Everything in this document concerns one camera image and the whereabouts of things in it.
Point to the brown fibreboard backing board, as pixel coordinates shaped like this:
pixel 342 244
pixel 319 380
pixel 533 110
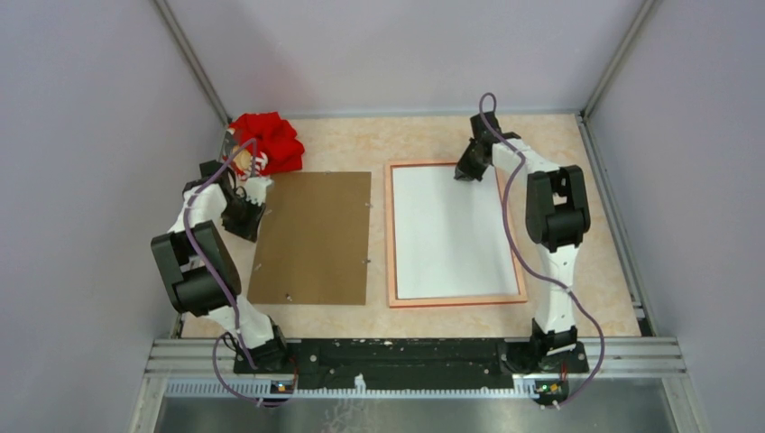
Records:
pixel 313 240

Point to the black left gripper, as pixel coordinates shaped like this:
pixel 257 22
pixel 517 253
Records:
pixel 248 230

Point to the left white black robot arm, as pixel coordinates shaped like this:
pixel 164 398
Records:
pixel 199 273

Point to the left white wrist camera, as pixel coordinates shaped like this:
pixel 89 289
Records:
pixel 256 189

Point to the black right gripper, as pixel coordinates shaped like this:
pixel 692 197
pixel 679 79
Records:
pixel 463 171

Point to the white slotted cable duct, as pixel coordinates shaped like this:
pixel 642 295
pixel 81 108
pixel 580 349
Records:
pixel 266 389

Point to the sunset landscape photo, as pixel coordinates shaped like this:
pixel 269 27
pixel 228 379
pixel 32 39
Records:
pixel 454 233

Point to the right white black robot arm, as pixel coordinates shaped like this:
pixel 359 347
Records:
pixel 557 217

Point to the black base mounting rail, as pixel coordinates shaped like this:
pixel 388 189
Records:
pixel 397 364

